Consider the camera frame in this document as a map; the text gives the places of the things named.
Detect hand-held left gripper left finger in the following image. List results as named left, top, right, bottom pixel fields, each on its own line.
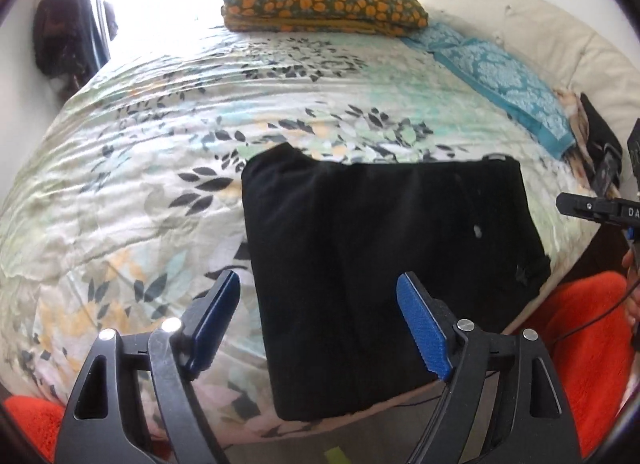
left=52, top=269, right=242, bottom=464

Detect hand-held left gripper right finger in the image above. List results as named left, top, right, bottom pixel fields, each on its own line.
left=396, top=271, right=582, bottom=464

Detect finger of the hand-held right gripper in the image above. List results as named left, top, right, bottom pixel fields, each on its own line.
left=556, top=192, right=640, bottom=226
left=595, top=146, right=622, bottom=197

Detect black pants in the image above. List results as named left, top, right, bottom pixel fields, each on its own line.
left=241, top=142, right=552, bottom=422

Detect person's right hand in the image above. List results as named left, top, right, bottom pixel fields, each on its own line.
left=621, top=248, right=640, bottom=327

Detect black cloth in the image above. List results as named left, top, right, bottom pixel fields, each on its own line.
left=579, top=92, right=623, bottom=180

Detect beige patterned cloth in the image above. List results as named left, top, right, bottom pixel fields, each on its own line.
left=552, top=86, right=591, bottom=150

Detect teal patterned pillow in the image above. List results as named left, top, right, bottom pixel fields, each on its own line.
left=402, top=21, right=577, bottom=161

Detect cream padded headboard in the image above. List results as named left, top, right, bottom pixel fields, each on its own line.
left=414, top=0, right=640, bottom=145

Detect floral bed sheet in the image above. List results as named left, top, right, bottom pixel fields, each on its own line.
left=0, top=26, right=601, bottom=447

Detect small dark hanging cloth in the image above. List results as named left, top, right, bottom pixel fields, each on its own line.
left=101, top=0, right=120, bottom=41

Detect dark hanging clothes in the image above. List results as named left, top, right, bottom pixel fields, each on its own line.
left=31, top=0, right=98, bottom=77

